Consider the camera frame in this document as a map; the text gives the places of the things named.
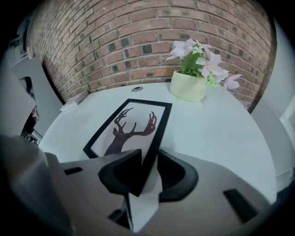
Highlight pink flowers in yellow pot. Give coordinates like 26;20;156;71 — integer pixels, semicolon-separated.
166;38;242;103

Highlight white books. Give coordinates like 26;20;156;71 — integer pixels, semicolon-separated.
59;93;89;113

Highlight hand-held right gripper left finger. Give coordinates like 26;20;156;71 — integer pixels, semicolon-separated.
60;148;142;231

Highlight white cabinet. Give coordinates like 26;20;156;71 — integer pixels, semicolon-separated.
10;57;64;130

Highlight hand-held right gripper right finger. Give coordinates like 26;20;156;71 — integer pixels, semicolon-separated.
135;149;271;236

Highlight black-framed deer antler picture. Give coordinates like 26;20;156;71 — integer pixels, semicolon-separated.
83;98;173;197

